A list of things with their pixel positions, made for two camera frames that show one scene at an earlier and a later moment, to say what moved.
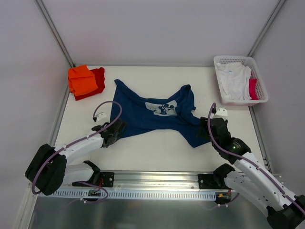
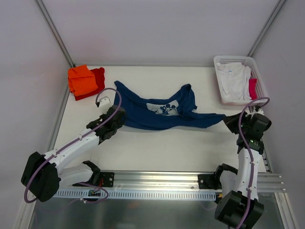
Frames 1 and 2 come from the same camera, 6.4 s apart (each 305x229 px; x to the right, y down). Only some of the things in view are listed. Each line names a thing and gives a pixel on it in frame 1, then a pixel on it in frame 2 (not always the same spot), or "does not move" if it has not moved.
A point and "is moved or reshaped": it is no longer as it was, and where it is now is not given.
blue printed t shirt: x=174 y=112 is moved or reshaped
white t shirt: x=234 y=78 does not move
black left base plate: x=106 y=179 does not move
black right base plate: x=207 y=182 does not move
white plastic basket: x=238 y=81 does not move
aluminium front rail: x=78 y=180 does not move
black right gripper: x=205 y=129 → x=238 y=121
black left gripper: x=118 y=129 → x=116 y=114
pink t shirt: x=252 y=89 does not move
